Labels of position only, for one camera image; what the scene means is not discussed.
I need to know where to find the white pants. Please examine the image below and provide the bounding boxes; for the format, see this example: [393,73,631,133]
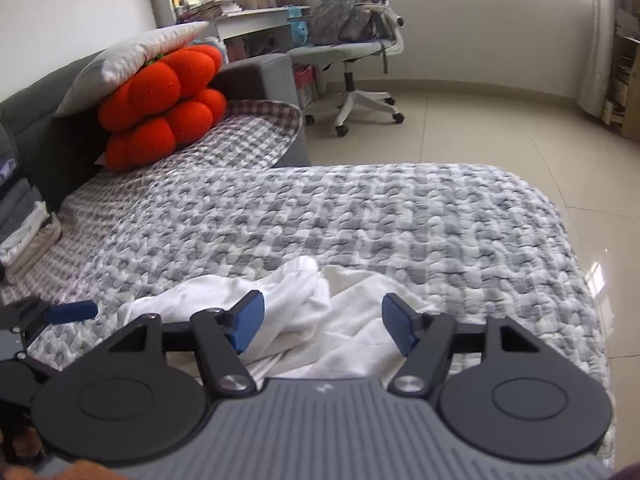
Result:
[120,255,437,382]

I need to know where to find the wooden shelf unit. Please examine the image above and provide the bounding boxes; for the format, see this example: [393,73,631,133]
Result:
[602,0,640,141]

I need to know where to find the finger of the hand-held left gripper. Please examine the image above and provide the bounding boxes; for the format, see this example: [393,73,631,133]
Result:
[0,299,99,333]

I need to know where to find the stack of books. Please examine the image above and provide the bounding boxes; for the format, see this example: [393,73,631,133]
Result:
[177,0,246,23]

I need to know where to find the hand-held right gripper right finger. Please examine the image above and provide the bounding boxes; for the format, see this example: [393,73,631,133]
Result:
[381,294,545,395]

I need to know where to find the blue hanging bag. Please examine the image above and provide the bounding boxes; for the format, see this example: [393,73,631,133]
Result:
[289,6,312,43]

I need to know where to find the orange plush cushion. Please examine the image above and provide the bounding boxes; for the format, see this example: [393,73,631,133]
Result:
[97,44,224,131]
[104,89,229,172]

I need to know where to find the red storage boxes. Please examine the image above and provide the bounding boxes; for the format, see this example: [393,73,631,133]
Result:
[292,62,321,108]

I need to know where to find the white desk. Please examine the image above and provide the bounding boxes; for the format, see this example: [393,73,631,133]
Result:
[210,5,311,56]

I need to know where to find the dark grey sofa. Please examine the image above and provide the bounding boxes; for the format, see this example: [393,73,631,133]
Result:
[0,50,311,211]

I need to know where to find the white printed pillow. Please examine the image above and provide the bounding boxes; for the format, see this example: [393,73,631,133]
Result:
[54,21,211,119]

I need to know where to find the grey pebble quilted blanket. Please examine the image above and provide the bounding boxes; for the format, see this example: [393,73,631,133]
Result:
[0,160,617,471]

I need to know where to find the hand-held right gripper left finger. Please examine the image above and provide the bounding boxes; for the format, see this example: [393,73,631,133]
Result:
[95,291,266,395]

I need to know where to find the camouflage backpack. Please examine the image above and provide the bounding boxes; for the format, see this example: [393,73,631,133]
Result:
[309,0,388,46]

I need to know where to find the grey folded sweatshirt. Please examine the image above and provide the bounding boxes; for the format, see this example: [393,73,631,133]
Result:
[0,177,43,241]

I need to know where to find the beige folded garment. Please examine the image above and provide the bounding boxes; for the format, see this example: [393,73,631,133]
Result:
[4,212,63,281]

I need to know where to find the white folded sweatshirt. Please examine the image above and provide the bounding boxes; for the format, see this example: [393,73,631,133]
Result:
[0,204,51,263]

